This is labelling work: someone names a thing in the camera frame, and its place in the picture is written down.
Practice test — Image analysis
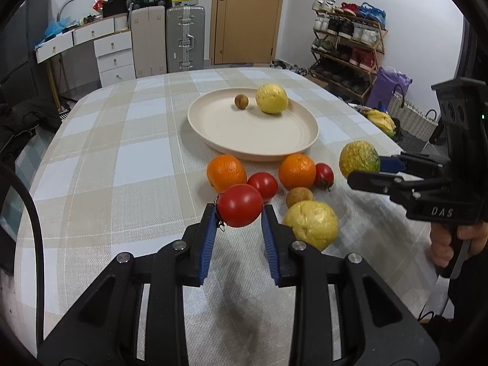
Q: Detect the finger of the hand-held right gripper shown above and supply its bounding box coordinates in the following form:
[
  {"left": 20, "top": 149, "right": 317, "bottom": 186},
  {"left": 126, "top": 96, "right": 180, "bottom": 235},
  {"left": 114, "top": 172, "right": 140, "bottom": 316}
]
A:
[
  {"left": 379, "top": 152, "right": 448, "bottom": 178},
  {"left": 347, "top": 170, "right": 445, "bottom": 199}
]

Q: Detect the checked tablecloth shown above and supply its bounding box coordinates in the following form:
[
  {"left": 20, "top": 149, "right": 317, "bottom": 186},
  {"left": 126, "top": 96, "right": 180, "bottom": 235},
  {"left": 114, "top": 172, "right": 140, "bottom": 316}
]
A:
[{"left": 13, "top": 66, "right": 452, "bottom": 366}]

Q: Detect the orange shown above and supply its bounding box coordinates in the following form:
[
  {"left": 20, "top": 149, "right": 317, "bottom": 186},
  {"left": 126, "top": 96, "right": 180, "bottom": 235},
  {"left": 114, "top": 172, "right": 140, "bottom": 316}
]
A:
[
  {"left": 278, "top": 153, "right": 317, "bottom": 190},
  {"left": 206, "top": 154, "right": 248, "bottom": 194}
]

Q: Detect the blue plastic bag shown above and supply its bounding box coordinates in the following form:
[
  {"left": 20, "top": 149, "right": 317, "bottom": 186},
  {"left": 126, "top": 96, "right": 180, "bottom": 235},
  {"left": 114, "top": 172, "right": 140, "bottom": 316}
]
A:
[{"left": 45, "top": 17, "right": 79, "bottom": 39}]

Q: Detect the wooden shoe rack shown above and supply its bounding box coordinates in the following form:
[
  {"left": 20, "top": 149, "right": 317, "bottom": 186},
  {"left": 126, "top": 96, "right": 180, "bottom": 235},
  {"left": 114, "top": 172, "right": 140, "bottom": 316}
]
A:
[{"left": 308, "top": 0, "right": 387, "bottom": 102}]

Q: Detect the black jacket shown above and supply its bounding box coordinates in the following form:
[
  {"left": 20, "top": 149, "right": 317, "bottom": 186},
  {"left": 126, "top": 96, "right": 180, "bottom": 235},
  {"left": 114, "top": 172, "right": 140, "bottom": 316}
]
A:
[{"left": 0, "top": 95, "right": 63, "bottom": 161}]

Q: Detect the pair of sneakers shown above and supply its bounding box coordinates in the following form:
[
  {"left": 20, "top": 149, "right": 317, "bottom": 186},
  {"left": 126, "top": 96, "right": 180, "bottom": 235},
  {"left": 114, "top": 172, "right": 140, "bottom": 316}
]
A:
[{"left": 271, "top": 59, "right": 307, "bottom": 76}]

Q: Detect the small red tomato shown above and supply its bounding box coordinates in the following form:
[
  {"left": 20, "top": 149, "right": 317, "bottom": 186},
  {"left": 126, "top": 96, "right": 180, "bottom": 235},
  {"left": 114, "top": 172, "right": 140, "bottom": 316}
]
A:
[{"left": 314, "top": 163, "right": 335, "bottom": 191}]

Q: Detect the beige suitcase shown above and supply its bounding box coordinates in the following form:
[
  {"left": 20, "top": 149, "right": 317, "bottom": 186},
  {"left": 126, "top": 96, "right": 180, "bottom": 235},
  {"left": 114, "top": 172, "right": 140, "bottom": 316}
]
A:
[{"left": 131, "top": 5, "right": 167, "bottom": 79}]

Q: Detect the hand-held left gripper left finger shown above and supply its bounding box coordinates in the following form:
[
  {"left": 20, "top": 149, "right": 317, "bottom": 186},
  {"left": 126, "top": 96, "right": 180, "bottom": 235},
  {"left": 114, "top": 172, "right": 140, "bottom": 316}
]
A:
[{"left": 36, "top": 203, "right": 218, "bottom": 366}]

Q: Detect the yellow wrinkled round fruit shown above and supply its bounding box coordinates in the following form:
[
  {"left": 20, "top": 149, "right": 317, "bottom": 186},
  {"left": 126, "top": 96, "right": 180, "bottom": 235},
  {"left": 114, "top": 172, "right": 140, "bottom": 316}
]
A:
[
  {"left": 282, "top": 200, "right": 339, "bottom": 251},
  {"left": 255, "top": 83, "right": 288, "bottom": 114}
]

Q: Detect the group of assorted shoes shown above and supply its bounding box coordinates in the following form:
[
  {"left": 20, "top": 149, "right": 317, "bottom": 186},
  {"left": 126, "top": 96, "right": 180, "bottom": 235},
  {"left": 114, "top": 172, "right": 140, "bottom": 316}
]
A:
[{"left": 310, "top": 0, "right": 386, "bottom": 96}]

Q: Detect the person's right forearm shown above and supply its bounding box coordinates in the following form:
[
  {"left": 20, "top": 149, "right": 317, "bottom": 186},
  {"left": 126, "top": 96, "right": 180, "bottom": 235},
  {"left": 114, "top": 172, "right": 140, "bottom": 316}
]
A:
[{"left": 447, "top": 253, "right": 488, "bottom": 323}]

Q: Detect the wooden door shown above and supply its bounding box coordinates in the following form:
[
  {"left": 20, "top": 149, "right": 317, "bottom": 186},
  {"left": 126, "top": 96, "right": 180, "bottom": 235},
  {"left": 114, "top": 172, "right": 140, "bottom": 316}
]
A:
[{"left": 209, "top": 0, "right": 286, "bottom": 65}]

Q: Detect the person's right hand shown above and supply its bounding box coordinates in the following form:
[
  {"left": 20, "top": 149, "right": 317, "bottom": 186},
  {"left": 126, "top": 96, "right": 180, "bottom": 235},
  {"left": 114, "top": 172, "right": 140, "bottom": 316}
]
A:
[{"left": 430, "top": 223, "right": 488, "bottom": 268}]

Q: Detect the beige round plate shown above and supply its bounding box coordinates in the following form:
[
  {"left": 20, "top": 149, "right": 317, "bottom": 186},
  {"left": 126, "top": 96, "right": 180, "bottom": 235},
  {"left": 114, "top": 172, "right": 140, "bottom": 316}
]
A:
[{"left": 187, "top": 88, "right": 319, "bottom": 161}]

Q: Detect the black cable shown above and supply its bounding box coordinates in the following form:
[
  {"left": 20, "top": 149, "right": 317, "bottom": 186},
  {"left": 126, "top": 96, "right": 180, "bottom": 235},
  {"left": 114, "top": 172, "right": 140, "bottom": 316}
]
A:
[{"left": 0, "top": 162, "right": 43, "bottom": 355}]

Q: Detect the dark grey cabinet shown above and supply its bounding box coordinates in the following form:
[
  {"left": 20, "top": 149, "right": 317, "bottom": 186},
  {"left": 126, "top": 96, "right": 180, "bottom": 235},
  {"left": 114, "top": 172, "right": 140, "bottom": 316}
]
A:
[{"left": 0, "top": 0, "right": 50, "bottom": 86}]

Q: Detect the purple bag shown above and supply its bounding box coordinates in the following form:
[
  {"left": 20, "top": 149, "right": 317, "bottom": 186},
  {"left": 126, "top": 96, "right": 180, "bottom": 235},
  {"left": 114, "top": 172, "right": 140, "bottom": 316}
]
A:
[{"left": 367, "top": 66, "right": 413, "bottom": 111}]

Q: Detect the bunch of bananas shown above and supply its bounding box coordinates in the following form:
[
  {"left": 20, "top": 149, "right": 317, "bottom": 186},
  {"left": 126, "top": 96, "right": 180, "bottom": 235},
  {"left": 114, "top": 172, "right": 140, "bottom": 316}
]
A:
[{"left": 360, "top": 109, "right": 397, "bottom": 136}]

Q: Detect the yellow green round fruit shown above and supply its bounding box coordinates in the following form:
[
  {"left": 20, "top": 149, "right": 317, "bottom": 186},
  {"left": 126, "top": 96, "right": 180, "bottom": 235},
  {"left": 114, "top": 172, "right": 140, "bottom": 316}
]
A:
[{"left": 339, "top": 141, "right": 381, "bottom": 179}]

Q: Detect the silver suitcase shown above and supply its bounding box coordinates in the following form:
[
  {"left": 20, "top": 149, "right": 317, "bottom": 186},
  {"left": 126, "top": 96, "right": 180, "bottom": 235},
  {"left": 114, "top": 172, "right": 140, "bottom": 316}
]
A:
[{"left": 165, "top": 5, "right": 206, "bottom": 73}]

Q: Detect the wooden broom stick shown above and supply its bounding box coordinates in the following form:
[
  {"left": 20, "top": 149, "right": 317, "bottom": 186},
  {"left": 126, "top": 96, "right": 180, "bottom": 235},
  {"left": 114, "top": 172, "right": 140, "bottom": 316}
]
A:
[{"left": 46, "top": 61, "right": 65, "bottom": 113}]

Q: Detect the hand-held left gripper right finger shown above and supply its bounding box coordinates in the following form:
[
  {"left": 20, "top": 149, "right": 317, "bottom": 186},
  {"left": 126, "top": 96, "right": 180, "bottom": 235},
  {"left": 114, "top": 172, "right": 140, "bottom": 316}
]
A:
[{"left": 261, "top": 205, "right": 441, "bottom": 366}]

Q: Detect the white desk with drawers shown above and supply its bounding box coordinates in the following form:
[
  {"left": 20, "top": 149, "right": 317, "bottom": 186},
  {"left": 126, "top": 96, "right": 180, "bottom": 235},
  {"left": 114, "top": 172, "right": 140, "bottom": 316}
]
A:
[{"left": 35, "top": 13, "right": 137, "bottom": 88}]

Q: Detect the woven basket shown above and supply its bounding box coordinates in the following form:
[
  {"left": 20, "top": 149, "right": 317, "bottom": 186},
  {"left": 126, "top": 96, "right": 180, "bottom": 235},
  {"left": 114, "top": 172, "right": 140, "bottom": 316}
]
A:
[{"left": 387, "top": 86, "right": 443, "bottom": 146}]

